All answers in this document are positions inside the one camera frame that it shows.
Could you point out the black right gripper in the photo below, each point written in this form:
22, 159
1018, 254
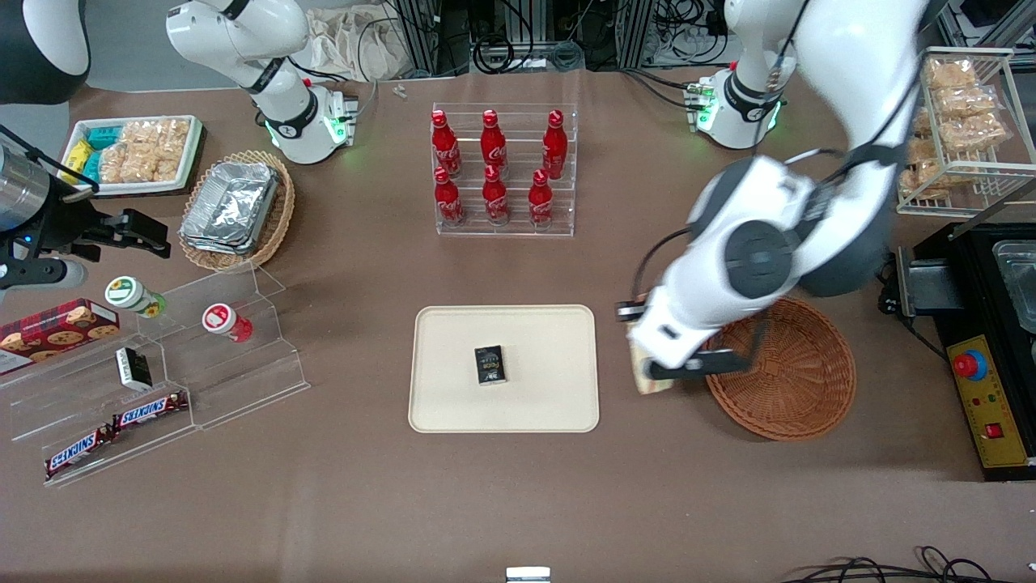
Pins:
63, 227

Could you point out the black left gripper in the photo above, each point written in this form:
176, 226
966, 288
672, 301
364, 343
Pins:
622, 310

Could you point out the triangular sandwich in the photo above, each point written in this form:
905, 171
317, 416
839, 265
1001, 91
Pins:
646, 356

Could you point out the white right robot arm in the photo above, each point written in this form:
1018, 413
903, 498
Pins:
243, 40

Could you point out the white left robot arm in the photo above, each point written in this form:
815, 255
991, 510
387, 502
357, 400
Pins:
850, 81

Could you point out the aluminium foil tray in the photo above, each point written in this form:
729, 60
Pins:
231, 202
214, 247

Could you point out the white rectangular snack tray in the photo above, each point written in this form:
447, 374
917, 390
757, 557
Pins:
190, 162

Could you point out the beige plastic serving tray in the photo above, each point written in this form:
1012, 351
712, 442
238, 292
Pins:
550, 405

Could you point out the light tan wicker basket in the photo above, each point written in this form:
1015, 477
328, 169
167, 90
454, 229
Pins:
279, 219

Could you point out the brown wicker basket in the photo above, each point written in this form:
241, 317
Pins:
801, 389

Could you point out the green lid snack cup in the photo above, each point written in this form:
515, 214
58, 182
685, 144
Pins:
131, 294

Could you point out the clear rice cracker packet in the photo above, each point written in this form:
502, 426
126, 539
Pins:
137, 164
158, 134

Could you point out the teal snack packet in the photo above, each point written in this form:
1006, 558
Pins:
104, 136
91, 166

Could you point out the yellow snack packet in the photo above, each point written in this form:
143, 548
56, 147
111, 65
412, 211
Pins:
77, 155

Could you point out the red cookie box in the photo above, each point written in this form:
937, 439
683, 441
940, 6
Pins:
57, 332

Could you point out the red lid snack cup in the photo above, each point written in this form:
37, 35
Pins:
222, 320

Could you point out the small black white box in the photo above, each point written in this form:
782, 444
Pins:
133, 368

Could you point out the small black box gold print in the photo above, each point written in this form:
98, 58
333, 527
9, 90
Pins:
490, 364

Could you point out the snickers chocolate bar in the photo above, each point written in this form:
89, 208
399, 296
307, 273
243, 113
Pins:
79, 452
150, 410

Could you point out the red cola bottle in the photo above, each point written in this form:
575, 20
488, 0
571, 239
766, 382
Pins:
444, 146
555, 146
447, 198
493, 144
495, 196
541, 200

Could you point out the clear acrylic step shelf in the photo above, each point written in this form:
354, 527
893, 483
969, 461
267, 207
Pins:
259, 380
48, 413

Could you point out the clear acrylic bottle rack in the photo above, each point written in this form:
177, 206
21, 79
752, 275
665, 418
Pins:
518, 162

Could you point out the crumpled beige plastic bag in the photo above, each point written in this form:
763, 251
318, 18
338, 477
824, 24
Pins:
356, 44

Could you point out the clear bagged fried snack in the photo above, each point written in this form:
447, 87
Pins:
923, 123
951, 73
975, 131
967, 101
919, 151
923, 178

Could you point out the red emergency stop button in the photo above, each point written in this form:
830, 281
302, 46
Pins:
970, 366

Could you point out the black electric grill appliance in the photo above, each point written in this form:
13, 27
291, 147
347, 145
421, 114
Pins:
971, 283

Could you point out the yellow control box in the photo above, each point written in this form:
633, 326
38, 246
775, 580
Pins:
991, 405

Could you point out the aluminium profile frame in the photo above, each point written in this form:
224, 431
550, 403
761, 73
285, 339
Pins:
425, 32
639, 28

